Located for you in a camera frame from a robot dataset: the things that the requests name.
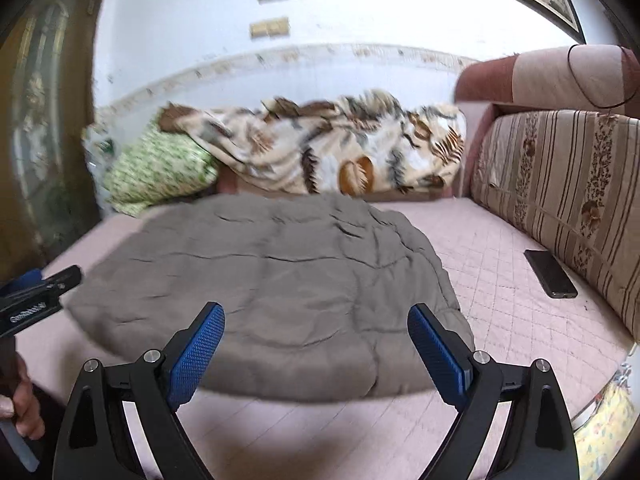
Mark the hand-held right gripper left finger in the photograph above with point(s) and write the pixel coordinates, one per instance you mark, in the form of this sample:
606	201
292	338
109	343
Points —
197	355

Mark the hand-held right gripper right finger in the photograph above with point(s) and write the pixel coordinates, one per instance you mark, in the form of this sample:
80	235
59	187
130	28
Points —
437	355

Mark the wooden stained glass door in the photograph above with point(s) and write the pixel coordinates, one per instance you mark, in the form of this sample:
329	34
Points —
40	135

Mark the brown cushion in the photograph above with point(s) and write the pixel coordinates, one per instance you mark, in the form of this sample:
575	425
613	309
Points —
227	182

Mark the yellow floral pillow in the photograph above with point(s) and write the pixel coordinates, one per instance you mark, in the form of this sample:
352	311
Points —
605	435

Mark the leaf print blanket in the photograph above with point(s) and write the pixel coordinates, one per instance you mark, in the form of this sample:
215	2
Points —
325	145

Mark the black smartphone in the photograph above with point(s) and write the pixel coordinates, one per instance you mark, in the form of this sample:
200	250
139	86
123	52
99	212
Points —
550	275

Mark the green checkered pillow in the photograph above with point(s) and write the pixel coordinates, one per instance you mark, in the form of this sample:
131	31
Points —
155	170

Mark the pink quilted sofa bed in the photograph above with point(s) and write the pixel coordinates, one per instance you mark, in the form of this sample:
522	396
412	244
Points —
510	350

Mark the beige wall switch plate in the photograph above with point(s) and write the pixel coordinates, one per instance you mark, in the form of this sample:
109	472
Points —
270	28

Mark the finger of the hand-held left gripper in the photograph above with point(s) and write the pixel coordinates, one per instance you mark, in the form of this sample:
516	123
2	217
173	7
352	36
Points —
60	280
22	281

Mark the striped floral backrest cushion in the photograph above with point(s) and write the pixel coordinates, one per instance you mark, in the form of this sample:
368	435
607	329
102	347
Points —
565	190

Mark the grey-brown quilted hooded jacket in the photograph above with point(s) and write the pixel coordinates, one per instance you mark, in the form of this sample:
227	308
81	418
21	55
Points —
275	285

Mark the clear plastic bag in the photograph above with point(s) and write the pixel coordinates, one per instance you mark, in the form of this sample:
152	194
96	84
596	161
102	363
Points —
97	160

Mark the person's left hand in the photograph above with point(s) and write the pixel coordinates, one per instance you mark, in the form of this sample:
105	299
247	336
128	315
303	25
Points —
27	410

